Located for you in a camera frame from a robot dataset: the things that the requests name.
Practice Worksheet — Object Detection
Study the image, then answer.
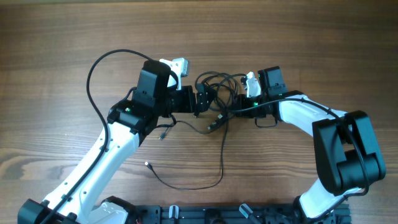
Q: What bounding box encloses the left camera black cable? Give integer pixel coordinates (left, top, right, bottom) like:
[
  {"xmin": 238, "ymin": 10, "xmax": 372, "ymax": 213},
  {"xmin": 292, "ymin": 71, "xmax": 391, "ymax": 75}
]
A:
[{"xmin": 39, "ymin": 49, "xmax": 153, "ymax": 224}]

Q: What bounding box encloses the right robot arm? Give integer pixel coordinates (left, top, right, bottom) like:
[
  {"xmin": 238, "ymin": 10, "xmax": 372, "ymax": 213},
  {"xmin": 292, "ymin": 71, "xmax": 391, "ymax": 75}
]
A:
[{"xmin": 231, "ymin": 67, "xmax": 386, "ymax": 223}]

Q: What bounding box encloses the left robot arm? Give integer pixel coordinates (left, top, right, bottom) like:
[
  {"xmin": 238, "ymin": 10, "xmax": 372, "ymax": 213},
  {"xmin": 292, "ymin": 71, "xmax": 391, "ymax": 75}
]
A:
[{"xmin": 17, "ymin": 58, "xmax": 216, "ymax": 223}]

